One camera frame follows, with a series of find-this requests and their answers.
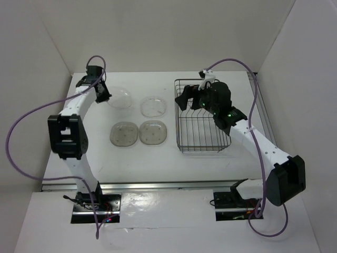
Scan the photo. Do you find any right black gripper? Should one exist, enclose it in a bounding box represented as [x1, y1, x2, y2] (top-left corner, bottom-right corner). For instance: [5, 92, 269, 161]
[174, 81, 218, 115]

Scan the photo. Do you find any clear plate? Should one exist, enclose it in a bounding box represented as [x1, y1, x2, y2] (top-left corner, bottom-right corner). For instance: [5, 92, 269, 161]
[140, 96, 167, 118]
[107, 86, 132, 109]
[138, 120, 167, 145]
[110, 122, 138, 147]

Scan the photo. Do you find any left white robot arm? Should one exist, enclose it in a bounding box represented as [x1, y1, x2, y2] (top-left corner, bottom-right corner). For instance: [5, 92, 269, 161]
[47, 65, 111, 211]

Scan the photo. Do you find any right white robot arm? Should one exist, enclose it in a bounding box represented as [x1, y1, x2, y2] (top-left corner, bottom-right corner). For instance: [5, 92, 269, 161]
[175, 82, 306, 207]

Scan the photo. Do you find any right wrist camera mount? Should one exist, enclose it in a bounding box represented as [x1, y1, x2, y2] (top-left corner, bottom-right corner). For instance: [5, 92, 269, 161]
[198, 69, 215, 91]

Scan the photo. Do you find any wire dish rack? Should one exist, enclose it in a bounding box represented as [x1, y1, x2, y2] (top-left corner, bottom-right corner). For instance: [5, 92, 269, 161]
[174, 78, 232, 153]

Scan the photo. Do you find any right side aluminium rail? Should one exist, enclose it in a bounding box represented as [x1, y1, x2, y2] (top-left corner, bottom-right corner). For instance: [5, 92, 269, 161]
[256, 84, 276, 144]

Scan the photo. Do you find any aluminium rail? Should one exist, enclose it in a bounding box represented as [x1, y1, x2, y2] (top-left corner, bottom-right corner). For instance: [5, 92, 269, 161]
[41, 179, 253, 192]
[256, 84, 276, 144]

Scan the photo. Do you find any front aluminium rail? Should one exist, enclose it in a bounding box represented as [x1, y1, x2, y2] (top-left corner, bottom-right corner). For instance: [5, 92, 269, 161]
[41, 179, 253, 192]

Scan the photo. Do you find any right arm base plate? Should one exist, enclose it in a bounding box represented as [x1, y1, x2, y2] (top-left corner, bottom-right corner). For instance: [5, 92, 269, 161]
[209, 179, 258, 221]

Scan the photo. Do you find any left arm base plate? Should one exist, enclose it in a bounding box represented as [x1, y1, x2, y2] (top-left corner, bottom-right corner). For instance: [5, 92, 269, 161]
[63, 192, 122, 224]

